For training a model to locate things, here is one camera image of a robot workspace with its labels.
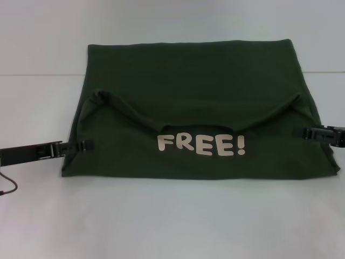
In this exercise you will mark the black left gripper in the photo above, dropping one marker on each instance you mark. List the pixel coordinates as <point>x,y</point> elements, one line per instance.
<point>24,155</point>

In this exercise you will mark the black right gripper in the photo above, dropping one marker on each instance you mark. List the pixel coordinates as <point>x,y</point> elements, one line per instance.
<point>337,136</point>

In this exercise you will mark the dark green t-shirt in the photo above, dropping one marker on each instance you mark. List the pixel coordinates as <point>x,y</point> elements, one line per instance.
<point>188,81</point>

